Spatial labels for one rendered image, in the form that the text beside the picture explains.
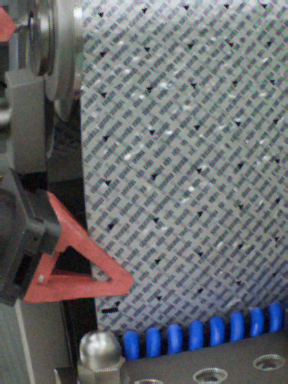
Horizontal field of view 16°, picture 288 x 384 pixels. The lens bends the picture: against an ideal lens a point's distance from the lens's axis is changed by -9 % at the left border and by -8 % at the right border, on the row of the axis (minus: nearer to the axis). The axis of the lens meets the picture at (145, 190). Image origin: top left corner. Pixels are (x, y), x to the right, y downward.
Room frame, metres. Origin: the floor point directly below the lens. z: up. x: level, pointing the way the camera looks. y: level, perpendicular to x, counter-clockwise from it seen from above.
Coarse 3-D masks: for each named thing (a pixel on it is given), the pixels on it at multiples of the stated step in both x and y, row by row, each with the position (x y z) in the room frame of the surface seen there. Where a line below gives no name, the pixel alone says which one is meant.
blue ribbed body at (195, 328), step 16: (272, 304) 0.66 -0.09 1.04; (240, 320) 0.65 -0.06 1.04; (256, 320) 0.65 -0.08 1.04; (272, 320) 0.65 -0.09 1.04; (128, 336) 0.63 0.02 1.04; (160, 336) 0.64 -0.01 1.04; (176, 336) 0.63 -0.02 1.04; (192, 336) 0.63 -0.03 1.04; (208, 336) 0.64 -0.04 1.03; (224, 336) 0.64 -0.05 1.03; (240, 336) 0.64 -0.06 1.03; (128, 352) 0.62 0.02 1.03; (144, 352) 0.63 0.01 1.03; (160, 352) 0.63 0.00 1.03; (176, 352) 0.62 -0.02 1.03
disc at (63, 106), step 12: (72, 0) 0.65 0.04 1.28; (72, 12) 0.65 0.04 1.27; (72, 24) 0.65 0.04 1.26; (72, 36) 0.65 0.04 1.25; (72, 48) 0.65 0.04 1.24; (72, 60) 0.65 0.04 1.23; (72, 72) 0.65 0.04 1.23; (72, 84) 0.65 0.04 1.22; (72, 96) 0.65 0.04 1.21; (60, 108) 0.70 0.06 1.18; (72, 108) 0.66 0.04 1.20
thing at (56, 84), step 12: (60, 0) 0.66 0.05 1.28; (60, 12) 0.66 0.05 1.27; (60, 24) 0.65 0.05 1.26; (60, 36) 0.65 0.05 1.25; (60, 48) 0.65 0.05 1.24; (60, 60) 0.65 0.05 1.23; (60, 72) 0.66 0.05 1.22; (48, 84) 0.70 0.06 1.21; (60, 84) 0.66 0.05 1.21; (48, 96) 0.70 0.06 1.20; (60, 96) 0.68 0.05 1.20
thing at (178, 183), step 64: (128, 128) 0.66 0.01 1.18; (192, 128) 0.66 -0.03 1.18; (256, 128) 0.68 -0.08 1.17; (128, 192) 0.66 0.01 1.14; (192, 192) 0.66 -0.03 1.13; (256, 192) 0.68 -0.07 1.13; (128, 256) 0.65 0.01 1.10; (192, 256) 0.66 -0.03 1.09; (256, 256) 0.68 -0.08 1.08; (128, 320) 0.65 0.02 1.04; (192, 320) 0.66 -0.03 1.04
